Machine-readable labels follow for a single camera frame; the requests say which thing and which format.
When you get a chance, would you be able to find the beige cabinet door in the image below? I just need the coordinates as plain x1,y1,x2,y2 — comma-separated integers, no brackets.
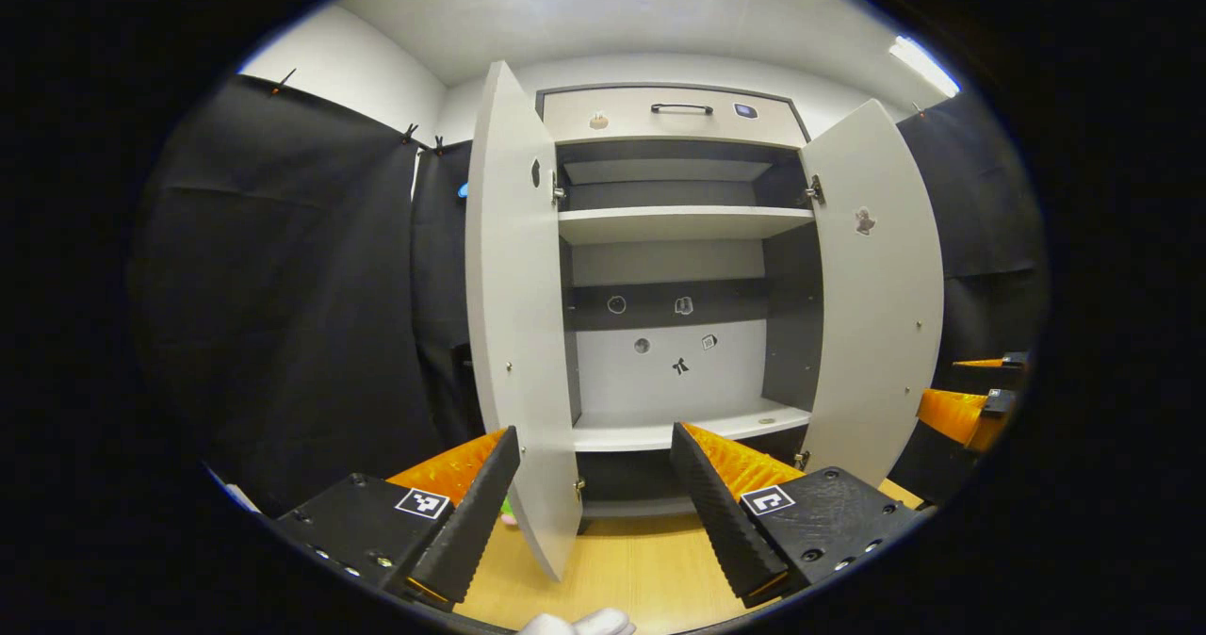
464,60,584,582
796,98,946,491

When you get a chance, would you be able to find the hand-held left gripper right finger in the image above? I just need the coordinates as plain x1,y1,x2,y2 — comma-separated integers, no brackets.
669,421,922,610

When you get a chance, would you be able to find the printed paper sheet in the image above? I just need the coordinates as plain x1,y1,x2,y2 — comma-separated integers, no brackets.
207,468,262,515

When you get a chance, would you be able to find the narrow ceiling light panel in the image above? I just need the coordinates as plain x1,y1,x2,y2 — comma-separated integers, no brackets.
888,35,962,99

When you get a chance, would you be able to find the beige double-door shoe cabinet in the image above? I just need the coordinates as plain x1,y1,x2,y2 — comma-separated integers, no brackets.
535,84,823,521

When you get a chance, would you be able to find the beige cabinet drawer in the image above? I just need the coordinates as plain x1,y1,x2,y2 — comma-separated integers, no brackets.
541,87,810,150

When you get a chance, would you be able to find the white cabinet shelf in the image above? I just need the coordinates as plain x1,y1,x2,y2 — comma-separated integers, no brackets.
558,205,817,246
572,403,812,453

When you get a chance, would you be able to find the black backdrop cloth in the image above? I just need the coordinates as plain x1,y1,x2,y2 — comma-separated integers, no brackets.
132,74,1049,519

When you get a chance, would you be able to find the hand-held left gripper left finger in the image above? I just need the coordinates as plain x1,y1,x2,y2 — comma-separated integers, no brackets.
271,425,522,608

